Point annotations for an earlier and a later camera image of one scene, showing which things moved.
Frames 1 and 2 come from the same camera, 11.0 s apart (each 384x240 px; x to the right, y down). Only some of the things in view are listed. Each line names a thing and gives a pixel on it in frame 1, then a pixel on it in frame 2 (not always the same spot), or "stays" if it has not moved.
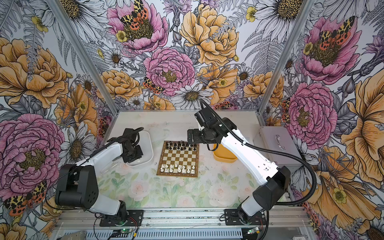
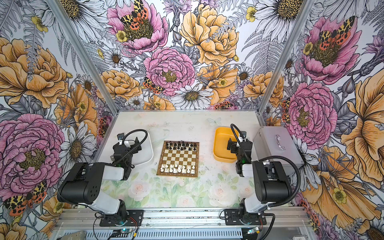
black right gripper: (196, 139) -> (234, 144)
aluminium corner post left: (84, 53) stays
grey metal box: (277, 138) stays
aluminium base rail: (192, 218) stays
